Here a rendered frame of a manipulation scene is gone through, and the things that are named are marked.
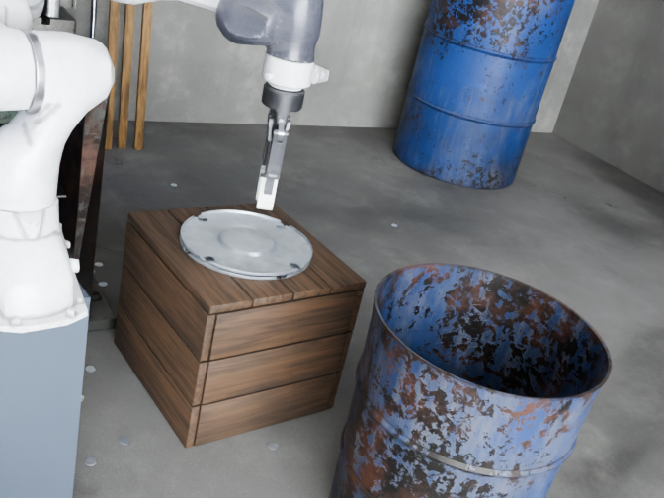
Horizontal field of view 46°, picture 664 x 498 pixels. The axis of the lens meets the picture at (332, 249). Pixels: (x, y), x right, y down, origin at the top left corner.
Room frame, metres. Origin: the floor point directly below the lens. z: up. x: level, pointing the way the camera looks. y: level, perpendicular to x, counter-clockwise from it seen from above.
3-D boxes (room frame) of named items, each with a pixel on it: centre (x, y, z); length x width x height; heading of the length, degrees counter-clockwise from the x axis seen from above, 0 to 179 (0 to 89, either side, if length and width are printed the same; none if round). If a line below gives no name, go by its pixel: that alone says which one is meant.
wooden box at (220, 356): (1.53, 0.18, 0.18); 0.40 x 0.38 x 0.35; 41
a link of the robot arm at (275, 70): (1.41, 0.14, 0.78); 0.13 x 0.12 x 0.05; 103
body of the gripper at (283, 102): (1.38, 0.15, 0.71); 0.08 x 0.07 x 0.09; 13
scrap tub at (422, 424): (1.21, -0.30, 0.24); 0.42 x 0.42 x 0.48
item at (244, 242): (1.53, 0.18, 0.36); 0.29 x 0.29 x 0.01
